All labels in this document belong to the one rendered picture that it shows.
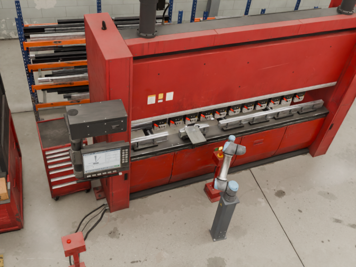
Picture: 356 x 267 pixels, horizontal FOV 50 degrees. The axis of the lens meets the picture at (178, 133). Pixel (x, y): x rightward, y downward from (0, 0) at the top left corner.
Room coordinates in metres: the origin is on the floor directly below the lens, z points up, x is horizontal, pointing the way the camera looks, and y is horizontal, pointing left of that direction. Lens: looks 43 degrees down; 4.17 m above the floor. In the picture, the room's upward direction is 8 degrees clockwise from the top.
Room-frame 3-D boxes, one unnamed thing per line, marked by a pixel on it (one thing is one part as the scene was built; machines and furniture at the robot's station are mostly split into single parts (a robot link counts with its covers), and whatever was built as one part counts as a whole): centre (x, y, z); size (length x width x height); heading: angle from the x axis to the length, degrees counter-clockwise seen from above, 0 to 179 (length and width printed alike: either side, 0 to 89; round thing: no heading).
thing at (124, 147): (2.43, 0.65, 1.42); 0.45 x 0.12 x 0.36; 115
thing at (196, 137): (3.38, -0.21, 1.00); 0.26 x 0.18 x 0.01; 28
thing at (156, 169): (3.78, -0.73, 0.42); 3.00 x 0.21 x 0.83; 118
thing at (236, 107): (3.78, -0.65, 1.18); 0.15 x 0.09 x 0.17; 118
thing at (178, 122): (3.40, 0.06, 1.18); 0.15 x 0.09 x 0.17; 118
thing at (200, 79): (3.82, -0.71, 1.66); 3.00 x 0.08 x 0.80; 118
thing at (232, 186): (2.69, -0.67, 0.94); 0.13 x 0.12 x 0.14; 81
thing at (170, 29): (3.93, -0.65, 1.89); 3.00 x 0.18 x 0.82; 118
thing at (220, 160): (3.34, -0.59, 0.75); 0.20 x 0.16 x 0.18; 120
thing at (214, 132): (3.78, -0.73, 0.85); 3.00 x 0.21 x 0.04; 118
